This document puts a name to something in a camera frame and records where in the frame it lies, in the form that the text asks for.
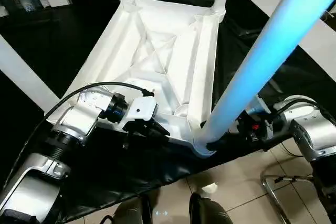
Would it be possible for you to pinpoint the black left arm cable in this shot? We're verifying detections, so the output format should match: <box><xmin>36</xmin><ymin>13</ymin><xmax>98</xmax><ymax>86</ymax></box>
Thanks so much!
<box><xmin>0</xmin><ymin>81</ymin><xmax>155</xmax><ymax>190</ymax></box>

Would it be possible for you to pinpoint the white leg with black mark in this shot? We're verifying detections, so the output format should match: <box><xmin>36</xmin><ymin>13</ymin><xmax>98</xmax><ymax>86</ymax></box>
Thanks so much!
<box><xmin>0</xmin><ymin>35</ymin><xmax>61</xmax><ymax>111</ymax></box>

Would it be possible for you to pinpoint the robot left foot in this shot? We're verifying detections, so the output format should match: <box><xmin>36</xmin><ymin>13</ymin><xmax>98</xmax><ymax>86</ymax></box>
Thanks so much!
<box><xmin>112</xmin><ymin>197</ymin><xmax>153</xmax><ymax>224</ymax></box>

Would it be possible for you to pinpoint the white flat board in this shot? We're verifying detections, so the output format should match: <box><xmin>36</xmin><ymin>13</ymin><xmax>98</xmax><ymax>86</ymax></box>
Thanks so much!
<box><xmin>232</xmin><ymin>0</ymin><xmax>336</xmax><ymax>76</ymax></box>

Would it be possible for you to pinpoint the black work mat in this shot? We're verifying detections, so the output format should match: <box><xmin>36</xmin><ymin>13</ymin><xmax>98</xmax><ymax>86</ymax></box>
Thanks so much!
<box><xmin>0</xmin><ymin>0</ymin><xmax>336</xmax><ymax>222</ymax></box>

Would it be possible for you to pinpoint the white plastic table top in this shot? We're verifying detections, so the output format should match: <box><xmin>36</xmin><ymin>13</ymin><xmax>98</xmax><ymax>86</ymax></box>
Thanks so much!
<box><xmin>47</xmin><ymin>0</ymin><xmax>227</xmax><ymax>159</ymax></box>

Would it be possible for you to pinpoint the chrome chair frame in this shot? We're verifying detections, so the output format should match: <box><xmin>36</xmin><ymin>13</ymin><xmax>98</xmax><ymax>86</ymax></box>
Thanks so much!
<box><xmin>260</xmin><ymin>165</ymin><xmax>316</xmax><ymax>224</ymax></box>

